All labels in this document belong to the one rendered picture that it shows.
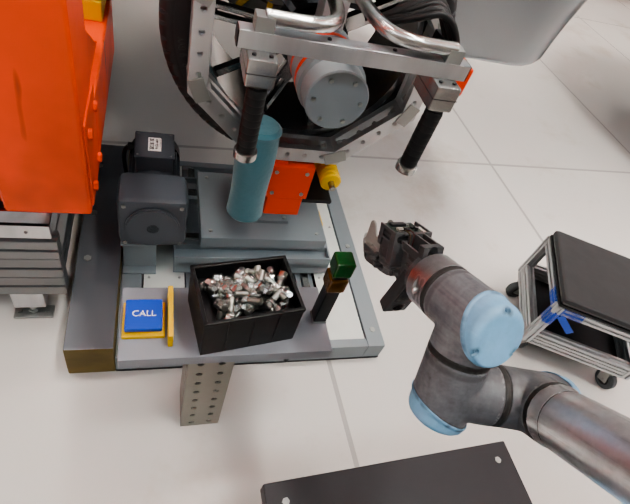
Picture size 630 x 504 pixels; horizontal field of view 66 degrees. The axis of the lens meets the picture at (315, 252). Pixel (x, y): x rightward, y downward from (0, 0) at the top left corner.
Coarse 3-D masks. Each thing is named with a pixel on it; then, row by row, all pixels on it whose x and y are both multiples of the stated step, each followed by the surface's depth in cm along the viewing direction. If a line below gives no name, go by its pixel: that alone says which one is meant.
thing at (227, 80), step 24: (216, 0) 99; (288, 0) 101; (312, 0) 101; (384, 0) 105; (360, 24) 108; (408, 24) 114; (216, 48) 121; (216, 72) 110; (240, 72) 129; (288, 72) 113; (384, 72) 123; (240, 96) 120; (288, 96) 134; (384, 96) 121; (288, 120) 126
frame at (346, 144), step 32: (192, 0) 91; (192, 32) 92; (192, 64) 96; (192, 96) 102; (224, 96) 109; (416, 96) 113; (224, 128) 110; (352, 128) 122; (384, 128) 118; (288, 160) 120; (320, 160) 122
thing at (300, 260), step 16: (192, 192) 161; (192, 208) 161; (192, 224) 157; (192, 240) 150; (176, 256) 144; (192, 256) 145; (208, 256) 147; (224, 256) 151; (240, 256) 153; (256, 256) 155; (272, 256) 156; (288, 256) 158; (304, 256) 160; (320, 256) 162; (304, 272) 162; (320, 272) 164
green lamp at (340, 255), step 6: (336, 252) 93; (342, 252) 93; (348, 252) 94; (336, 258) 92; (342, 258) 92; (348, 258) 93; (354, 258) 94; (330, 264) 95; (336, 264) 92; (342, 264) 91; (348, 264) 92; (354, 264) 92; (336, 270) 92; (342, 270) 92; (348, 270) 92; (354, 270) 93; (336, 276) 93; (342, 276) 94; (348, 276) 94
